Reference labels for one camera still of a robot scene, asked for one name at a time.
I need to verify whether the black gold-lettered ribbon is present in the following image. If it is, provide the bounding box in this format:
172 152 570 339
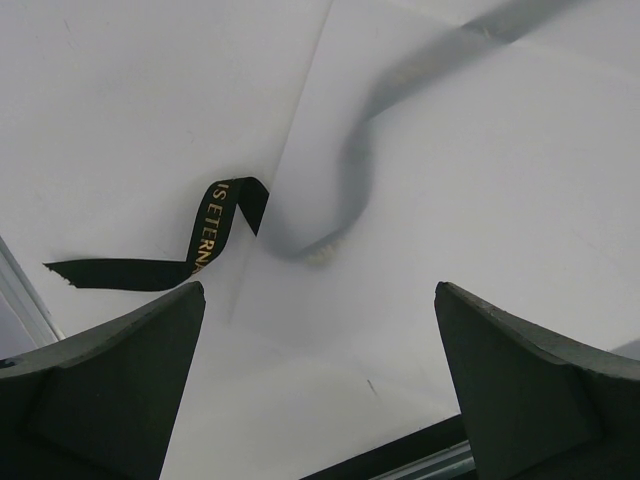
44 1 575 292

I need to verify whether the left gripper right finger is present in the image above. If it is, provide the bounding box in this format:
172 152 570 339
434 282 639 479

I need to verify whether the aluminium front rail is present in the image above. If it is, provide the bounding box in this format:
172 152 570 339
378 440 475 480

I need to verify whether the white wrapping paper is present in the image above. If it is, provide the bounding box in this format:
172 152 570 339
162 1 639 479

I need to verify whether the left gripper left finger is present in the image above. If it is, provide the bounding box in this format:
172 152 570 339
1 282 205 479

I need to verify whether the left aluminium frame post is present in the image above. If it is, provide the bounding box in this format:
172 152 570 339
1 239 65 348

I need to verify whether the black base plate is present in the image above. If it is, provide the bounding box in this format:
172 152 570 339
303 415 467 480

